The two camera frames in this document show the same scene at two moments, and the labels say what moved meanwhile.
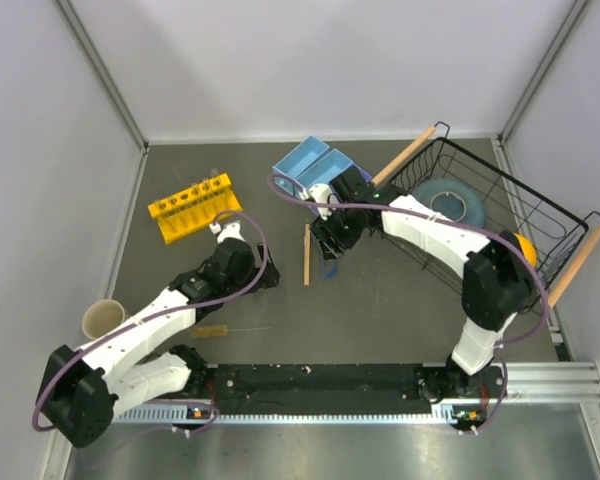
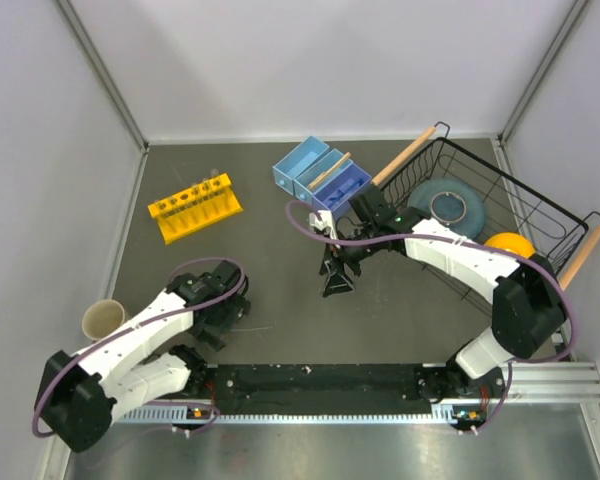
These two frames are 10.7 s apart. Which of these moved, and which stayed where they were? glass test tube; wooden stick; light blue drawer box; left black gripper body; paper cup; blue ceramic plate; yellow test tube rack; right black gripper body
Moved: left black gripper body; wooden stick; right black gripper body
Stayed: blue ceramic plate; light blue drawer box; yellow test tube rack; glass test tube; paper cup
